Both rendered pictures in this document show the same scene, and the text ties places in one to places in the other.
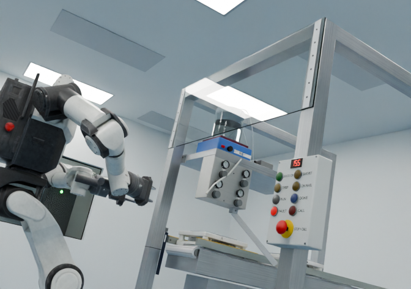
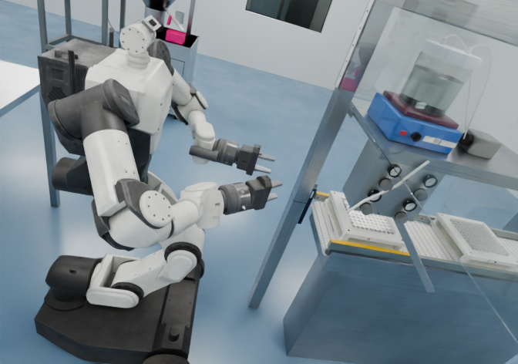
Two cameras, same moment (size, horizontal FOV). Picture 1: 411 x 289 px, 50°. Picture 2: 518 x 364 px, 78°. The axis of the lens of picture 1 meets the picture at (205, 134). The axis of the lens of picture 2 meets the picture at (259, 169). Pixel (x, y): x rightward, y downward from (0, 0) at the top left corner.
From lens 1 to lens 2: 1.35 m
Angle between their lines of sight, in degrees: 52
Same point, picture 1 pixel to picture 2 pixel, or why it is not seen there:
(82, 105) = (93, 169)
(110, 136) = (131, 237)
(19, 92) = (63, 77)
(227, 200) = (385, 212)
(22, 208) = not seen: hidden behind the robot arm
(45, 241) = not seen: hidden behind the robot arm
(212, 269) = (345, 268)
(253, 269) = (404, 270)
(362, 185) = not seen: outside the picture
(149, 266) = (290, 217)
